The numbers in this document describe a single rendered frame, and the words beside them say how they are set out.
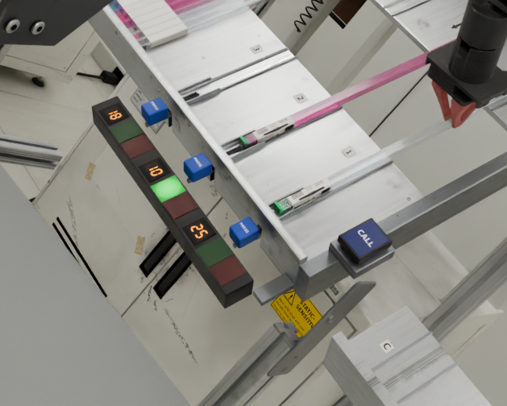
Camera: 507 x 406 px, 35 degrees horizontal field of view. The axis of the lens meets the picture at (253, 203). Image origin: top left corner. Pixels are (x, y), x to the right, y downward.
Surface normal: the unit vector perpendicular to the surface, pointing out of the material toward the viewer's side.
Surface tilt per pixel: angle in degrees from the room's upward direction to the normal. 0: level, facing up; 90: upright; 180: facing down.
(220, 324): 90
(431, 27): 43
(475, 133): 90
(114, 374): 0
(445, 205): 90
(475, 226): 90
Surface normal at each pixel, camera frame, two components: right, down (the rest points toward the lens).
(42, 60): 0.55, 0.70
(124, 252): -0.57, -0.08
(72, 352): 0.61, -0.71
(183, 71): 0.07, -0.58
